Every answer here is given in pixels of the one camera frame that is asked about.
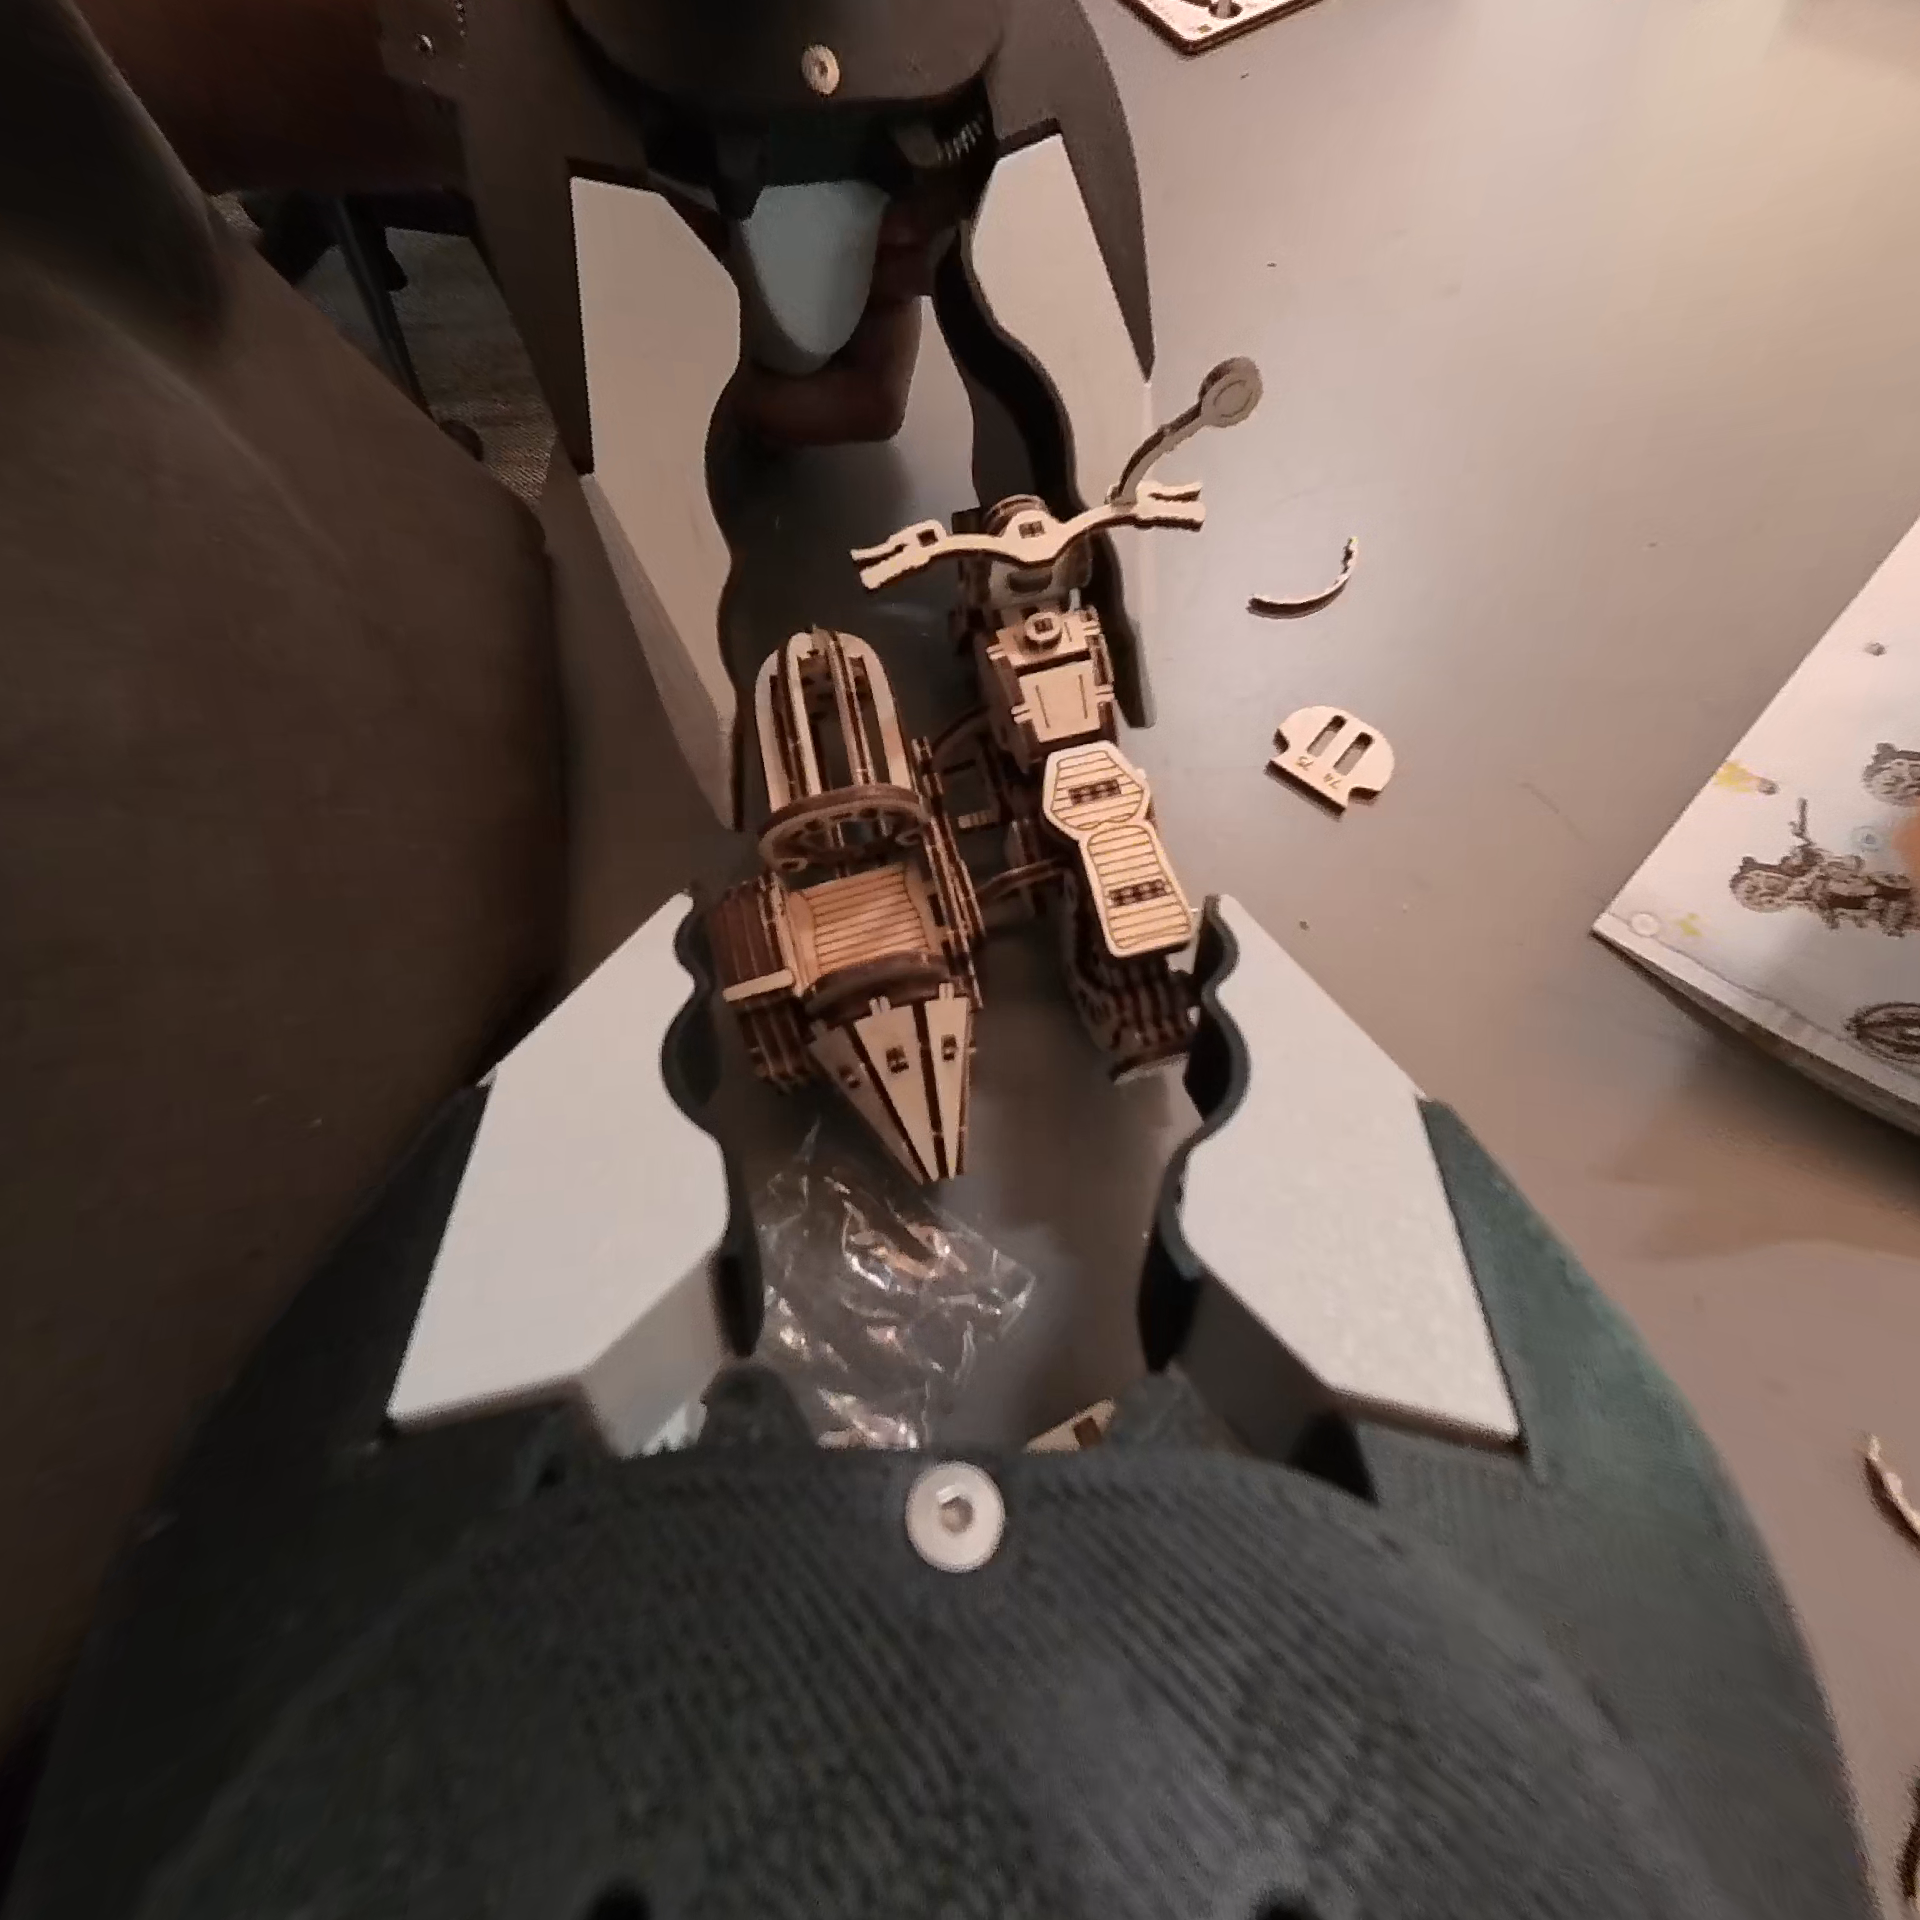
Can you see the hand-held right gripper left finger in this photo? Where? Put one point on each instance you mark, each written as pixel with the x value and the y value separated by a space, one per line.
pixel 569 1201

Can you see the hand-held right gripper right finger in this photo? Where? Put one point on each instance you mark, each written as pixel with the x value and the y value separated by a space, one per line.
pixel 1320 1201

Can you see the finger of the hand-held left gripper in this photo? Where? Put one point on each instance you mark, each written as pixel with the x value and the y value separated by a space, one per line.
pixel 645 376
pixel 1101 450

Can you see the wooden motorcycle sidecar model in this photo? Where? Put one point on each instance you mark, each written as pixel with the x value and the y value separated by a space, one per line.
pixel 1124 856

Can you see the grey desk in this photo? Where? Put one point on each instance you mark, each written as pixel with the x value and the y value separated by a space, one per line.
pixel 1499 301

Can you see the person's left hand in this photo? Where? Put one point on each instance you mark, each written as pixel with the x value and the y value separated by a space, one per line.
pixel 914 255

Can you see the curved toothed wooden piece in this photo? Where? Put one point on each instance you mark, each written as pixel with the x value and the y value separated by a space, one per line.
pixel 1312 594

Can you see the wooden parts sheet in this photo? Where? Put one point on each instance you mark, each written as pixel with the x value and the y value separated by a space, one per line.
pixel 1201 23
pixel 1067 1429

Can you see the crumpled clear plastic bag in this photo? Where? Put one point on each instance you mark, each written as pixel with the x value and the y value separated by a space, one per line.
pixel 869 1289

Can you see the round slotted wooden piece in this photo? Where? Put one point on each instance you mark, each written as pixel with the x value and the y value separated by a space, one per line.
pixel 1320 791

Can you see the person's dark brown clothing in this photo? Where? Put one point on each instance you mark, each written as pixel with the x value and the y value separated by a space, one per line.
pixel 225 826

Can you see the illustrated instruction sheet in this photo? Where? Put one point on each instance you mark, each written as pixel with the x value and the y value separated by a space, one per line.
pixel 1769 840

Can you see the small wooden scrap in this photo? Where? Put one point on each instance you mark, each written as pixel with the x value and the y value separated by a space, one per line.
pixel 1892 1483

